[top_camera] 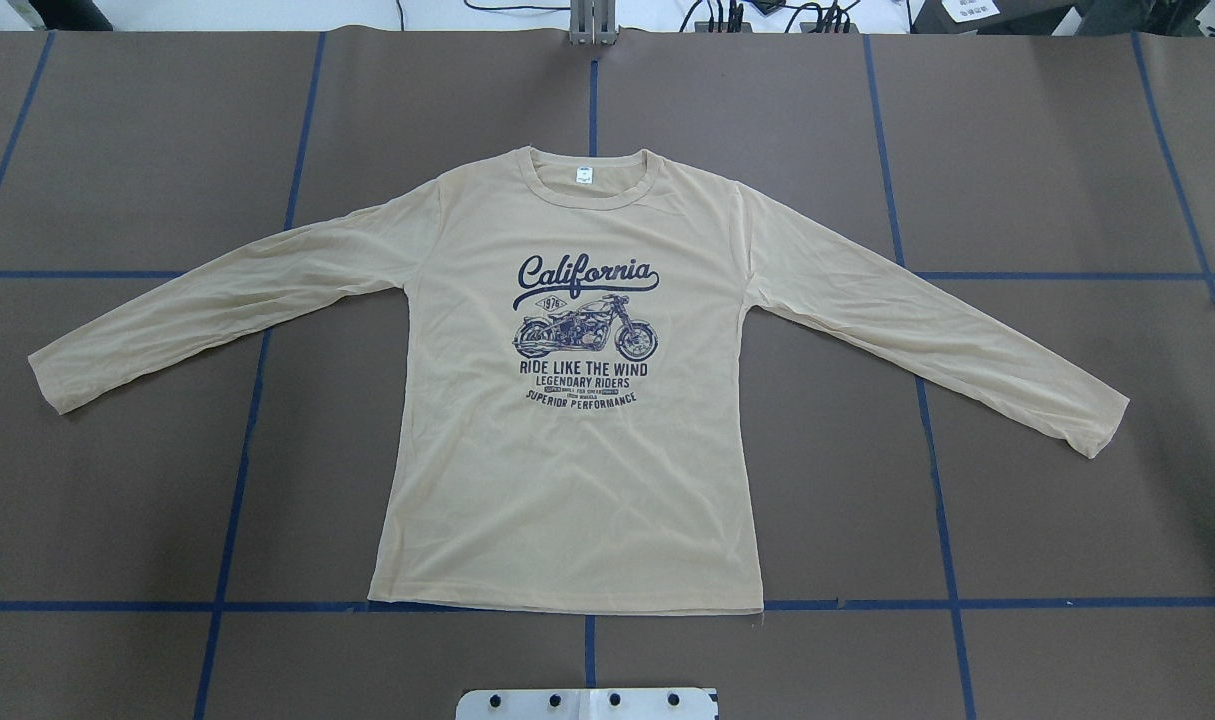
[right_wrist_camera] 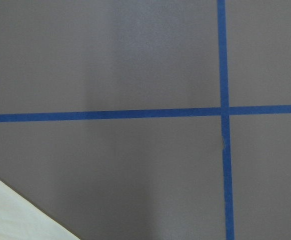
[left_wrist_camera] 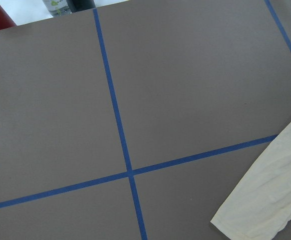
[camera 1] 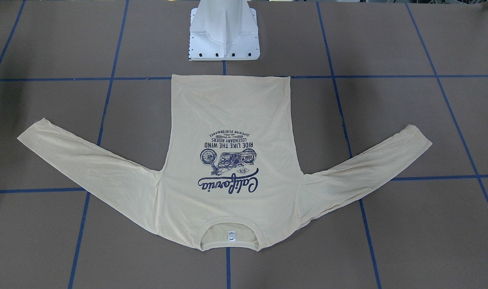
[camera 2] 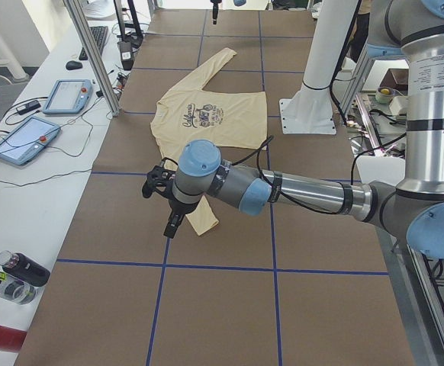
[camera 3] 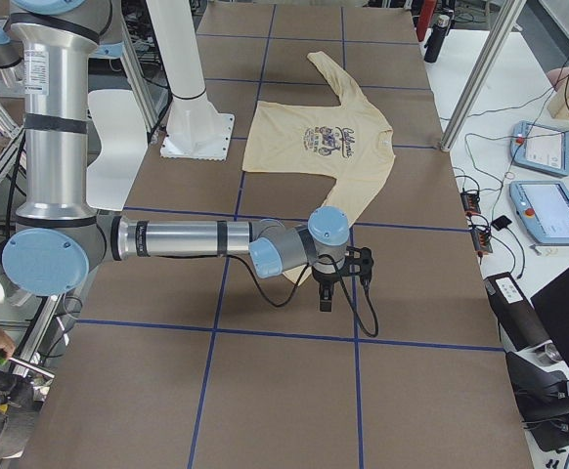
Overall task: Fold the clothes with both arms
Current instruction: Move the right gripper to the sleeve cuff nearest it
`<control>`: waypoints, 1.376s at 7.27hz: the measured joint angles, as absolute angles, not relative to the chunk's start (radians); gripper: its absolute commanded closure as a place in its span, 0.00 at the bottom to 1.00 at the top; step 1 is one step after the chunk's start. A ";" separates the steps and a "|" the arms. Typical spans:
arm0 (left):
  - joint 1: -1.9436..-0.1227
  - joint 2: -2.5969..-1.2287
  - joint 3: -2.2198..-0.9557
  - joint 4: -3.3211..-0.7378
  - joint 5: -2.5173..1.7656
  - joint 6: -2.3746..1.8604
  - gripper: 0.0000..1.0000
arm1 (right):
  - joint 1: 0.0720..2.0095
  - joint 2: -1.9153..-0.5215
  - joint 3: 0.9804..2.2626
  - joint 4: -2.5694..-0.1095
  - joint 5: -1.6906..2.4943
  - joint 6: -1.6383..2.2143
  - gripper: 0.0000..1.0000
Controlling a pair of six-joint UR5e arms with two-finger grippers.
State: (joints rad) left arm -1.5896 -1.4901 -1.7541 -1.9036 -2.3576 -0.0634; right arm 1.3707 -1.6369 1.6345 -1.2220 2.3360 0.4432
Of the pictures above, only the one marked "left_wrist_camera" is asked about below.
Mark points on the beige long-sleeve printed t-shirt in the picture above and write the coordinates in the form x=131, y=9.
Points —
x=260, y=204

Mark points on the dark bottle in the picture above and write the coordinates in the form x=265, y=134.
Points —
x=80, y=5

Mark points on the clear labelled bottle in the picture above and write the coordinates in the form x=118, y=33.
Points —
x=57, y=8

